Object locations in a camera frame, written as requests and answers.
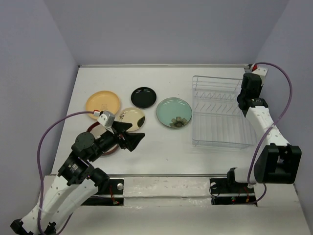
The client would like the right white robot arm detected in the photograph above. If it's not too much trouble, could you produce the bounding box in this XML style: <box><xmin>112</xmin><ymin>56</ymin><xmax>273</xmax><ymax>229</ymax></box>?
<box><xmin>225</xmin><ymin>68</ymin><xmax>302</xmax><ymax>192</ymax></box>

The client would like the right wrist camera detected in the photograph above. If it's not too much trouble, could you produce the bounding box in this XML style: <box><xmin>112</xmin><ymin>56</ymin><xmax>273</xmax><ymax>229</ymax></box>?
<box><xmin>250</xmin><ymin>64</ymin><xmax>268</xmax><ymax>86</ymax></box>

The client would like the teal flower plate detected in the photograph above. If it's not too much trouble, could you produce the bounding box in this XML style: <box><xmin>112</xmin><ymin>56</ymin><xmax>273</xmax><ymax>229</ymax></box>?
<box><xmin>156</xmin><ymin>97</ymin><xmax>192</xmax><ymax>129</ymax></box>

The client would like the pale orange plate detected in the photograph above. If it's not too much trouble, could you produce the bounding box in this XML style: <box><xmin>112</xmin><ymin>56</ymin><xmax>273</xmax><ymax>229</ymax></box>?
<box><xmin>85</xmin><ymin>91</ymin><xmax>121</xmax><ymax>114</ymax></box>

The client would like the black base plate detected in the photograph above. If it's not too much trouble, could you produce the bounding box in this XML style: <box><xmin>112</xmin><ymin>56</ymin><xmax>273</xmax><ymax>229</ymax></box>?
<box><xmin>209</xmin><ymin>178</ymin><xmax>256</xmax><ymax>205</ymax></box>
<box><xmin>82</xmin><ymin>178</ymin><xmax>124</xmax><ymax>206</ymax></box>

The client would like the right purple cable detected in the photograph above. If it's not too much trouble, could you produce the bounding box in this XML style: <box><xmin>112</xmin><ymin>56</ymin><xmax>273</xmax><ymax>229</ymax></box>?
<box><xmin>246</xmin><ymin>62</ymin><xmax>293</xmax><ymax>204</ymax></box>

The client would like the purple cable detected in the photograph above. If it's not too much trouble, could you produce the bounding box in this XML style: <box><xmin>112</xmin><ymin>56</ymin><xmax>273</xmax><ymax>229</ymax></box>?
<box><xmin>246</xmin><ymin>62</ymin><xmax>293</xmax><ymax>204</ymax></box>
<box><xmin>36</xmin><ymin>110</ymin><xmax>96</xmax><ymax>233</ymax></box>

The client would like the cream plate with black motif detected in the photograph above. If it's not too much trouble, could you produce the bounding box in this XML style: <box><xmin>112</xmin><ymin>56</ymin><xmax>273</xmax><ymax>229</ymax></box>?
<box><xmin>115</xmin><ymin>107</ymin><xmax>145</xmax><ymax>132</ymax></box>

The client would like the white wire dish rack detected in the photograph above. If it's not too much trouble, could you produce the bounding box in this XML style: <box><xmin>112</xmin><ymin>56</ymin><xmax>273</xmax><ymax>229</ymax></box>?
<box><xmin>192</xmin><ymin>75</ymin><xmax>257</xmax><ymax>149</ymax></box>

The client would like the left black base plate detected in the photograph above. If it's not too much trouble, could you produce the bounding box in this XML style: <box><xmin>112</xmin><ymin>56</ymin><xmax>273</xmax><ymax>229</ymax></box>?
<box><xmin>82</xmin><ymin>178</ymin><xmax>124</xmax><ymax>206</ymax></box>

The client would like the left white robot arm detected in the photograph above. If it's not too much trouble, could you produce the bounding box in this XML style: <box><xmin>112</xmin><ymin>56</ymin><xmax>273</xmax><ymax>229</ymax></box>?
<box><xmin>10</xmin><ymin>121</ymin><xmax>145</xmax><ymax>235</ymax></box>

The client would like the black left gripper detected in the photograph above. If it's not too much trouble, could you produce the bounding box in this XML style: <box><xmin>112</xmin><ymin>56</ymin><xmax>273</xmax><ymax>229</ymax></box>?
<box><xmin>89</xmin><ymin>120</ymin><xmax>146</xmax><ymax>161</ymax></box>

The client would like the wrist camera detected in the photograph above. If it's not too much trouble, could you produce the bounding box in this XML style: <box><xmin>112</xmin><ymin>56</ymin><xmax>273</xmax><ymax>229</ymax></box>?
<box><xmin>250</xmin><ymin>64</ymin><xmax>268</xmax><ymax>86</ymax></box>
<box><xmin>97</xmin><ymin>111</ymin><xmax>115</xmax><ymax>128</ymax></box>

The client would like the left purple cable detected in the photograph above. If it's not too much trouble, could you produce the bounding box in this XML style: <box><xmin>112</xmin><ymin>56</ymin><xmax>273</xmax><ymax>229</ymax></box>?
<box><xmin>36</xmin><ymin>110</ymin><xmax>96</xmax><ymax>233</ymax></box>

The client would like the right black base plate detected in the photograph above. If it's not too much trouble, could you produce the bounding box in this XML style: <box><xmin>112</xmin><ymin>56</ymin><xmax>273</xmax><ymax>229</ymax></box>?
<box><xmin>209</xmin><ymin>178</ymin><xmax>256</xmax><ymax>205</ymax></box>

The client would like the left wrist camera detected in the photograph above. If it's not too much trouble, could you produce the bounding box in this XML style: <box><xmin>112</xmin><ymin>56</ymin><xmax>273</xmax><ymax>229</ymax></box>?
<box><xmin>97</xmin><ymin>111</ymin><xmax>115</xmax><ymax>128</ymax></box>

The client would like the black glossy plate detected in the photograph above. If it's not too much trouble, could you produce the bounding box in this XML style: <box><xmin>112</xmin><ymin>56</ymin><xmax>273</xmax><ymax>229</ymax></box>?
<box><xmin>131</xmin><ymin>87</ymin><xmax>157</xmax><ymax>109</ymax></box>

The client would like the red rimmed white plate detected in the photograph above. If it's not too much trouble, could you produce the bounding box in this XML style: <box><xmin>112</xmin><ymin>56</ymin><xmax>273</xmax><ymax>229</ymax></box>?
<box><xmin>87</xmin><ymin>122</ymin><xmax>119</xmax><ymax>157</ymax></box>

